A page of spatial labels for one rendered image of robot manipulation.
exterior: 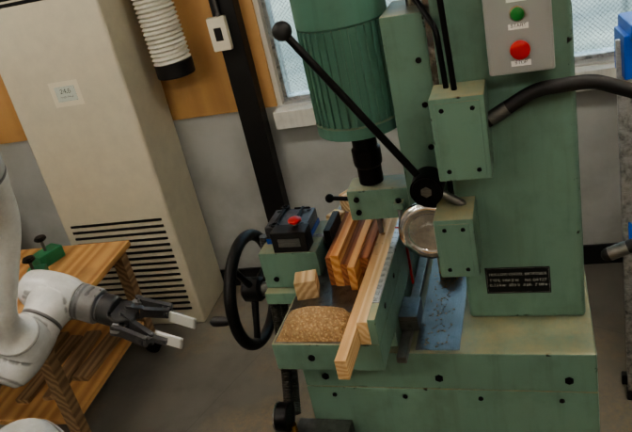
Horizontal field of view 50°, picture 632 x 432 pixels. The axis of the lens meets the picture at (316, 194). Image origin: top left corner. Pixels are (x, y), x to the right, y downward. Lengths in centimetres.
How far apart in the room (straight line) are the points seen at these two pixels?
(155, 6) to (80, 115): 53
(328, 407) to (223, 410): 115
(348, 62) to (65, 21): 165
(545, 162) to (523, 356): 36
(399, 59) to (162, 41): 157
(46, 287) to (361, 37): 97
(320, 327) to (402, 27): 56
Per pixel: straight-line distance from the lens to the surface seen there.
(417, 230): 130
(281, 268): 148
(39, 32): 280
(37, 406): 274
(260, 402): 260
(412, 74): 125
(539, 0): 110
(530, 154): 125
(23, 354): 168
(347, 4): 123
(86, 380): 273
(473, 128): 114
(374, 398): 147
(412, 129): 128
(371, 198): 140
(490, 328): 140
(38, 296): 175
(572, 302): 141
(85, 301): 172
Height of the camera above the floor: 166
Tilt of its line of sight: 25 degrees down
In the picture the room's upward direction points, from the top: 13 degrees counter-clockwise
